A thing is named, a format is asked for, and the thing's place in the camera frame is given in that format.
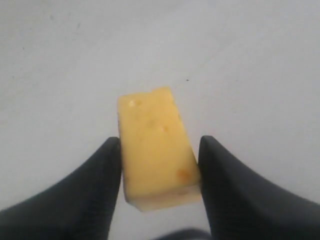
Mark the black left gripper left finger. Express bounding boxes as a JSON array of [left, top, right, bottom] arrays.
[[0, 137, 122, 240]]

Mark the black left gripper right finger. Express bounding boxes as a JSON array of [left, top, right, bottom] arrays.
[[198, 135, 320, 240]]

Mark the yellow cheese wedge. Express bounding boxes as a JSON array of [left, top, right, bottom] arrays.
[[117, 87, 201, 212]]

